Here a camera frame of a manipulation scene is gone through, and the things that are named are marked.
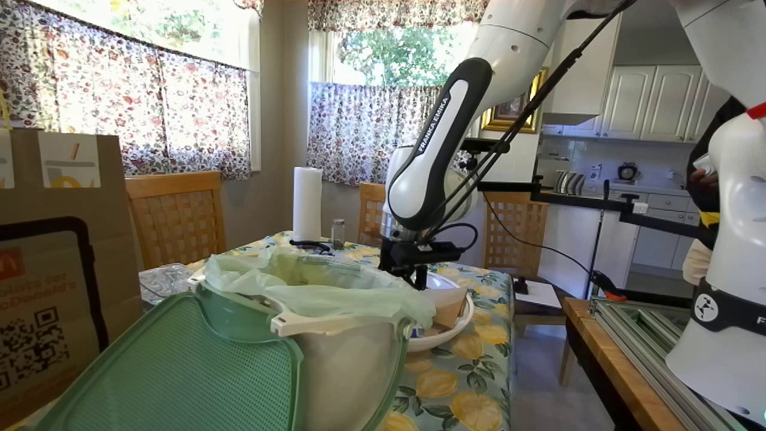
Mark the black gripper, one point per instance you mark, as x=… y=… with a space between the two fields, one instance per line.
x=410 y=255

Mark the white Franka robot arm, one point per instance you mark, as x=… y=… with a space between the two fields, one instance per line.
x=422 y=182

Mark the pale green bin liner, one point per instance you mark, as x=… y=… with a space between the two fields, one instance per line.
x=319 y=291

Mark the white plastic bin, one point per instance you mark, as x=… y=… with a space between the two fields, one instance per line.
x=344 y=375

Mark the green ribbed bin lid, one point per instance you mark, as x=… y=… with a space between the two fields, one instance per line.
x=175 y=367

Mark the small glass shaker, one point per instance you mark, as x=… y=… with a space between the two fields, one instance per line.
x=339 y=232

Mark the white bowl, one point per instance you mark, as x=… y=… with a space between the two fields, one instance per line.
x=447 y=341

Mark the flat black object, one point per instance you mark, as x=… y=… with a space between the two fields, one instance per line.
x=313 y=246

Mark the white paper towel roll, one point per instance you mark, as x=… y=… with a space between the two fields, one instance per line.
x=308 y=205

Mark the narrow floral cafe curtain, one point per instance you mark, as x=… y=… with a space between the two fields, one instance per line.
x=350 y=135

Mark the lemon print tablecloth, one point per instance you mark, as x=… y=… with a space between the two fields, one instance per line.
x=464 y=383

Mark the dish rack with plates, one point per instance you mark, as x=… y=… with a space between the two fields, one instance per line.
x=574 y=182

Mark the thin black stand pole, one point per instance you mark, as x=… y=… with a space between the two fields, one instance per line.
x=599 y=240

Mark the small round black clock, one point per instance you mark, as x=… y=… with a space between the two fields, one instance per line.
x=628 y=174

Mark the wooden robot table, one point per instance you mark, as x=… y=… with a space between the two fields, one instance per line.
x=619 y=380

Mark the white base cabinets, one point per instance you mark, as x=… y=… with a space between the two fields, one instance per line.
x=654 y=240

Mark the floral curtain valance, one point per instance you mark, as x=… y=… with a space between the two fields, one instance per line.
x=385 y=12

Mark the patterned clear plastic bag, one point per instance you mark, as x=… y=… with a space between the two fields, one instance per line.
x=164 y=280

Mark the white range hood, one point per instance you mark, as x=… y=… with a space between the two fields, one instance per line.
x=595 y=73

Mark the brown cardboard box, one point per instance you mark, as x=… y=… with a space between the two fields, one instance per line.
x=120 y=240

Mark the wide floral cafe curtain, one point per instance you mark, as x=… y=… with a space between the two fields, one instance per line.
x=120 y=97

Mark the brown paper bag QR code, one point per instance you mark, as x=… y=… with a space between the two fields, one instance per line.
x=39 y=320

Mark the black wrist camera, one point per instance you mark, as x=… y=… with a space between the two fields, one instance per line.
x=451 y=252

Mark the black stereo camera bar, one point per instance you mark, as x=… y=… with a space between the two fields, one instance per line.
x=490 y=144

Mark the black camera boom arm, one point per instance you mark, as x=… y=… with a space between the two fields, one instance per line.
x=575 y=199

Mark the white wall cabinets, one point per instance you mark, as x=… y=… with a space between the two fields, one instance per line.
x=661 y=104

